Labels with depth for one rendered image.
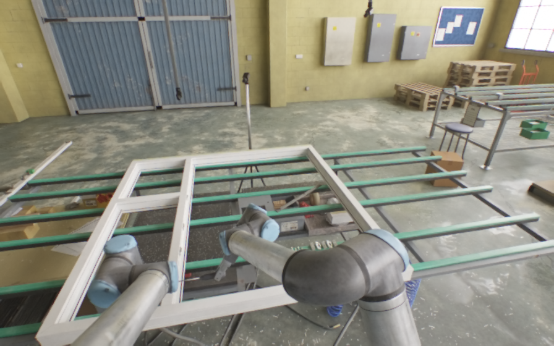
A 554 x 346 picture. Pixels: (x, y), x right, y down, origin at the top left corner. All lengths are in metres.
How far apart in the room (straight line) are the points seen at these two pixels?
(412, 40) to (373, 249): 8.14
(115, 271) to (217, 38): 6.62
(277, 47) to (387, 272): 6.63
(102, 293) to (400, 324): 0.75
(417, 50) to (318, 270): 8.34
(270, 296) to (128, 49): 6.86
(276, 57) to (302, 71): 0.95
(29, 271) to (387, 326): 1.98
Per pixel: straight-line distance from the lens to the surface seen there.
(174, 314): 1.24
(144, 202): 1.94
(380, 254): 0.65
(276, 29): 7.04
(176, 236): 1.55
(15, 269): 2.31
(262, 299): 1.23
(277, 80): 7.15
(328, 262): 0.61
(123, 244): 1.01
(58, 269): 2.14
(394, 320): 0.71
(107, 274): 0.95
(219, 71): 7.31
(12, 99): 8.48
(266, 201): 1.87
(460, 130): 4.59
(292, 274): 0.63
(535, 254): 1.98
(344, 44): 7.76
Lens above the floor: 1.90
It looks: 28 degrees down
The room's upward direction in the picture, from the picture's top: straight up
